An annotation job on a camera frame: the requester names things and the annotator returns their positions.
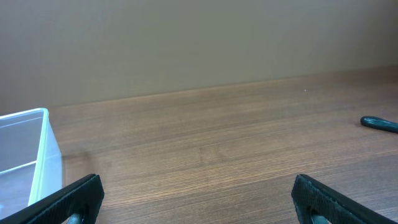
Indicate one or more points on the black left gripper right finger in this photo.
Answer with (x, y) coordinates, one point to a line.
(315, 202)

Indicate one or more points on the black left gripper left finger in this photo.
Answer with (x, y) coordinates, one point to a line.
(78, 202)

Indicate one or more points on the clear plastic container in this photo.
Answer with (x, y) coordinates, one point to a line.
(31, 161)

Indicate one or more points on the black red screwdriver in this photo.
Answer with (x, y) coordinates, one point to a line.
(379, 123)

